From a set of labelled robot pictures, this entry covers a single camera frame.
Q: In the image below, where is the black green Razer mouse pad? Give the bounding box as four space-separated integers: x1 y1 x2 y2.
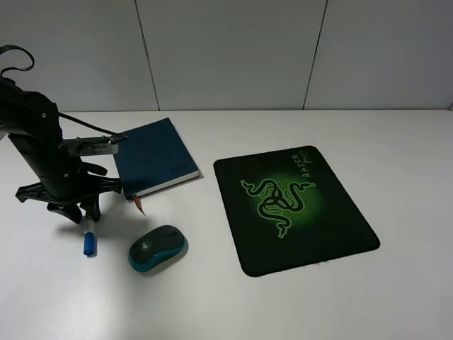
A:
213 145 380 277

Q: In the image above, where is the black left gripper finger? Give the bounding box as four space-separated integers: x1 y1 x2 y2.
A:
47 203 82 224
80 195 101 222

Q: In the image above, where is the grey teal computer mouse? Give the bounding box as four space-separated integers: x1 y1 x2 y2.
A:
128 225 187 273

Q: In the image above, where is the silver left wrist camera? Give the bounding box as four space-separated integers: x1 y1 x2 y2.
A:
62 136 127 157

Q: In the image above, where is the blue white marker pen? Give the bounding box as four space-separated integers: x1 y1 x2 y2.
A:
84 217 96 257

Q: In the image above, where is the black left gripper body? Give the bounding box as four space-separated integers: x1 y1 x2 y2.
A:
8 134 122 205

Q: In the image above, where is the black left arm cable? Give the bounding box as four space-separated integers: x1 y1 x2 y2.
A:
0 45 121 141

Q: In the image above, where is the dark blue notebook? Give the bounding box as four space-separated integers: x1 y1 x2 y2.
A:
114 118 200 212

